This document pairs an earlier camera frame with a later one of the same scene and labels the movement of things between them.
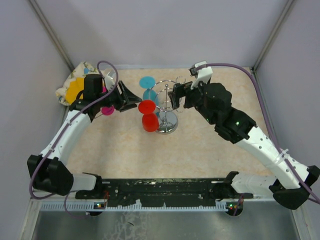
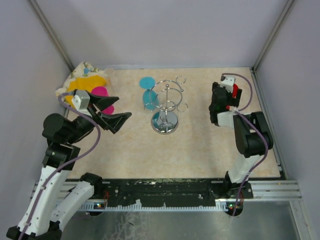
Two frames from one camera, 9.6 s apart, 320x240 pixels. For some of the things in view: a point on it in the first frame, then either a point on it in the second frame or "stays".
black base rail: [161, 192] stays
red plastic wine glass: [149, 120] to [235, 92]
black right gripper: [181, 90] to [232, 101]
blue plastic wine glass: [149, 82] stays
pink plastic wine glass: [107, 110] stays
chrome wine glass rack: [167, 116] stays
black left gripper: [130, 98] to [113, 121]
